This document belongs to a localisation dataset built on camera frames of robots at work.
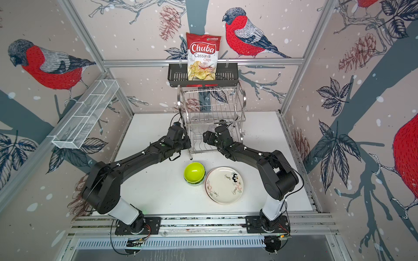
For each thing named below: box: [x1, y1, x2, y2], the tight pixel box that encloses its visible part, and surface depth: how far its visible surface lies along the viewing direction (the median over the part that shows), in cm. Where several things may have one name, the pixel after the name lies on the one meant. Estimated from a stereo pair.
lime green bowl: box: [183, 162, 206, 184], surface depth 85 cm
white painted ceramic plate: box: [204, 166, 245, 205], surface depth 85 cm
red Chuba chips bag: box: [186, 32, 222, 82], surface depth 86 cm
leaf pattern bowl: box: [183, 176, 206, 186], surface depth 81 cm
